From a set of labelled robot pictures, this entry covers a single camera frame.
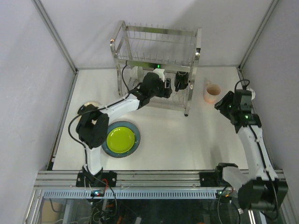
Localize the black mug cream inside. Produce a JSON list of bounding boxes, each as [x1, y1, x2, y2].
[[174, 71, 189, 92]]

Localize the pink ceramic mug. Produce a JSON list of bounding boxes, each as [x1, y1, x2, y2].
[[203, 80, 221, 104]]

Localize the stainless steel dish rack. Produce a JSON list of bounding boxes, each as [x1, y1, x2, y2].
[[110, 21, 202, 116]]

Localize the aluminium frame post left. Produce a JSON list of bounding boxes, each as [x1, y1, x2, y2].
[[31, 0, 79, 73]]

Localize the cream plate with floral print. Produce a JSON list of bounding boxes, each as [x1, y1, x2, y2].
[[77, 101, 100, 115]]

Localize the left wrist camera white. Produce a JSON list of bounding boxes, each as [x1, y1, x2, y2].
[[153, 68, 165, 82]]

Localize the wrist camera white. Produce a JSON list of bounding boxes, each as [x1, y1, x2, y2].
[[153, 68, 165, 82], [246, 87, 256, 100]]

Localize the perforated cable tray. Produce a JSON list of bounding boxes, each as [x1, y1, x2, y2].
[[43, 189, 221, 199]]

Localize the dark blue patterned bowl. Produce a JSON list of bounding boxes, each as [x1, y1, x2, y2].
[[132, 79, 141, 88]]

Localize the lime green plate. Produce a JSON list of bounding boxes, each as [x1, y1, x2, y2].
[[106, 126, 135, 154]]

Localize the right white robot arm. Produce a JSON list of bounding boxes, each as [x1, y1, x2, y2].
[[214, 89, 288, 213]]

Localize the aluminium frame post right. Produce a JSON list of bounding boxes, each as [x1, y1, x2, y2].
[[237, 0, 281, 70]]

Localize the aluminium frame post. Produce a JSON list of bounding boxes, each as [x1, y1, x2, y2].
[[31, 0, 79, 73], [237, 0, 281, 70]]

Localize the aluminium front rail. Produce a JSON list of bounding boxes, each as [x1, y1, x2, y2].
[[34, 170, 215, 189]]

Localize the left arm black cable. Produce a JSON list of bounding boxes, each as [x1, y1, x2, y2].
[[69, 64, 133, 150]]

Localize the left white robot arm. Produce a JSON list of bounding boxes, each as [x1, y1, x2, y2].
[[76, 69, 171, 177]]

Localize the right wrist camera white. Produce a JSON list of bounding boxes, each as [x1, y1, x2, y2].
[[246, 87, 256, 100]]

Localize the teal patterned white bowl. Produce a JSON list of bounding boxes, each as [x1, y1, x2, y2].
[[130, 66, 143, 81]]

